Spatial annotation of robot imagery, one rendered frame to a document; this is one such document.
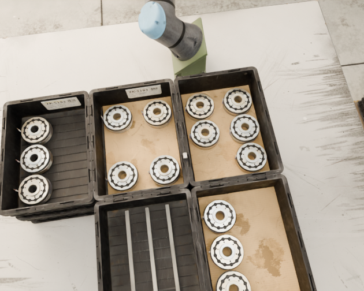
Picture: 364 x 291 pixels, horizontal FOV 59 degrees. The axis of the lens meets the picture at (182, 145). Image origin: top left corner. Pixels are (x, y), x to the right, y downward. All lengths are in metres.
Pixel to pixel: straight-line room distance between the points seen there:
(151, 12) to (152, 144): 0.47
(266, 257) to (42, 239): 0.79
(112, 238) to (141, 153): 0.30
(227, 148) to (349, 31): 1.77
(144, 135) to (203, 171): 0.25
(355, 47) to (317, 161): 1.44
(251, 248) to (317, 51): 0.93
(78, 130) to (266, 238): 0.76
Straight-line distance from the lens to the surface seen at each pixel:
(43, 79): 1.57
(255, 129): 1.16
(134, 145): 1.17
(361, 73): 2.54
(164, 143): 1.16
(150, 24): 1.23
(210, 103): 1.18
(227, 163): 1.13
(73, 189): 1.18
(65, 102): 1.24
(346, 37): 2.67
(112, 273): 1.11
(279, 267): 1.11
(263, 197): 1.12
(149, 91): 1.19
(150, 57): 1.50
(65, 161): 1.22
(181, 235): 1.08
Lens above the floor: 1.90
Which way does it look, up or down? 69 degrees down
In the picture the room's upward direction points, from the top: 6 degrees counter-clockwise
